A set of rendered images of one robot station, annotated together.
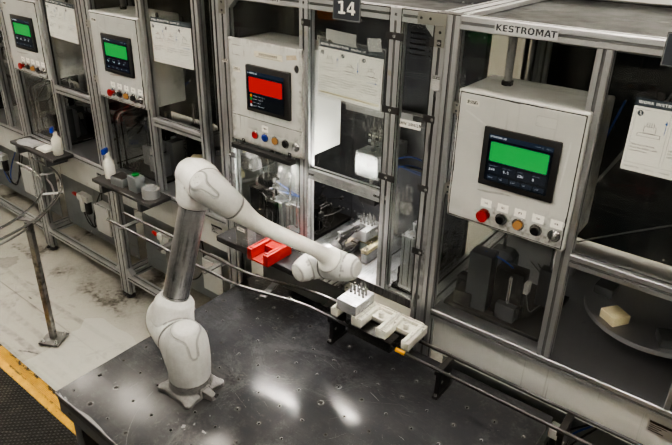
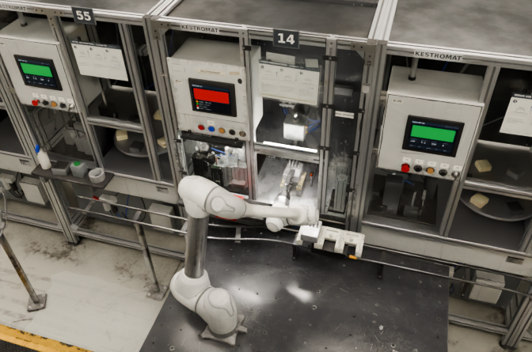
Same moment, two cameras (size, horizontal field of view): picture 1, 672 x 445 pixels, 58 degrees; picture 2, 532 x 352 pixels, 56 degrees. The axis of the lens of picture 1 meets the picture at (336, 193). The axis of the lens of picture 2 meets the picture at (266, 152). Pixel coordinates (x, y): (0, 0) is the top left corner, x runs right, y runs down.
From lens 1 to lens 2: 1.13 m
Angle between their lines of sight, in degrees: 22
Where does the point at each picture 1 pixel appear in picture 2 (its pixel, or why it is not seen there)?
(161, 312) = (191, 289)
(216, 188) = (232, 206)
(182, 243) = (199, 240)
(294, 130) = (240, 122)
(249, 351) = (245, 285)
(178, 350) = (222, 314)
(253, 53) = (195, 70)
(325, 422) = (324, 320)
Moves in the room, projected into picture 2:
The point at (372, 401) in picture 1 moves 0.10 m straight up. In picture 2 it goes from (344, 294) to (346, 283)
